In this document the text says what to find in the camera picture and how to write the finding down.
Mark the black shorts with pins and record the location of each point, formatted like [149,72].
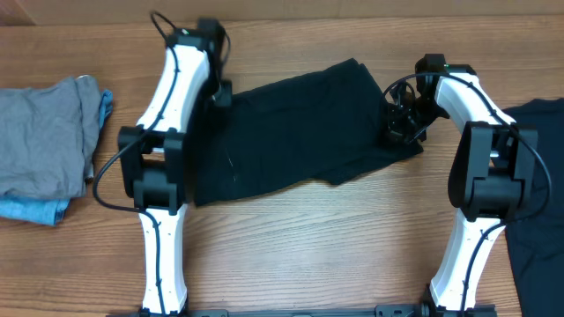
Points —
[326,125]

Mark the blue folded shirt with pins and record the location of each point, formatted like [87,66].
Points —
[49,212]

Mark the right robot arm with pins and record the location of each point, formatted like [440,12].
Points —
[489,183]

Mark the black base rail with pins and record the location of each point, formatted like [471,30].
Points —
[291,313]

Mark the grey folded shirt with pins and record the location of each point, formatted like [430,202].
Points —
[48,137]

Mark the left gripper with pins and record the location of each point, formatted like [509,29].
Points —
[227,97]

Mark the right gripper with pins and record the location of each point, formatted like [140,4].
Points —
[401,118]

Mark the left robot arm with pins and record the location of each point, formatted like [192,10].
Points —
[158,155]

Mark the black shirt pile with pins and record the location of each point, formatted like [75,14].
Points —
[535,247]

